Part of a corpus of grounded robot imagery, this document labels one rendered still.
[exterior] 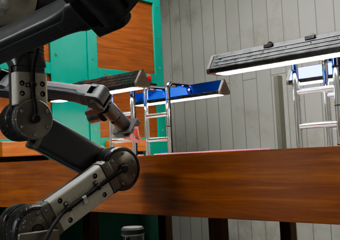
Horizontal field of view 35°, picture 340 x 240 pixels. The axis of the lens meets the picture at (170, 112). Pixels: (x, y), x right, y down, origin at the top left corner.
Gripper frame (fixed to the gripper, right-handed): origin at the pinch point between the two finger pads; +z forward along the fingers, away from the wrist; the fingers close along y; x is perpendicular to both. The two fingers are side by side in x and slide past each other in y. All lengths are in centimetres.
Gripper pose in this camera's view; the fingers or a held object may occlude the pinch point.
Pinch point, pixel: (138, 140)
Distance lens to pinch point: 203.4
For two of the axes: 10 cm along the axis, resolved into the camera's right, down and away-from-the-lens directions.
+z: 5.6, 6.4, 5.3
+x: -3.8, 7.6, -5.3
